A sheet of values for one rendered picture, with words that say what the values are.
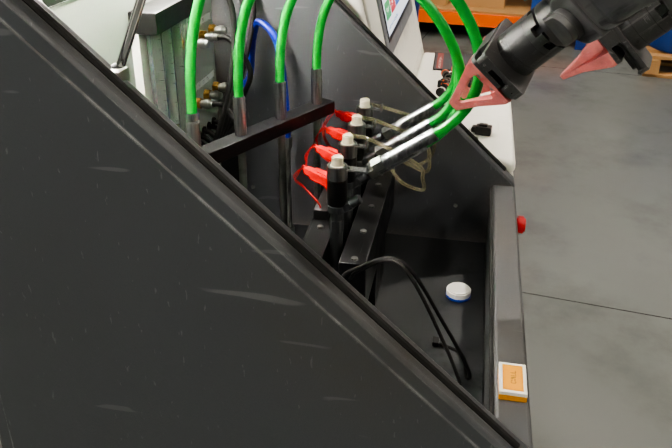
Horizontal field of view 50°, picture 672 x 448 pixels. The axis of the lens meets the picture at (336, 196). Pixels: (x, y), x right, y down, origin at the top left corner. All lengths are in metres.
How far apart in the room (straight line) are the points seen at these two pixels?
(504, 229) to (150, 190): 0.66
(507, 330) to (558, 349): 1.59
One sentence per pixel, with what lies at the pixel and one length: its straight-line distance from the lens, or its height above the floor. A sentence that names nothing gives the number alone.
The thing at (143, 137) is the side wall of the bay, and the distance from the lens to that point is 0.63.
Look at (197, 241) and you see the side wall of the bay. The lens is 0.65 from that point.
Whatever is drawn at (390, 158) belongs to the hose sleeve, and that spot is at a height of 1.12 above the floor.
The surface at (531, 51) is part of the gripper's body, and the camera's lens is 0.84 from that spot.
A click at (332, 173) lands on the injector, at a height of 1.09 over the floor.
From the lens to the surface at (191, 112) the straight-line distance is 0.99.
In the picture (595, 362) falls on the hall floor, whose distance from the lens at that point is 2.50.
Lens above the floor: 1.49
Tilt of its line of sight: 26 degrees down
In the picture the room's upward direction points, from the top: straight up
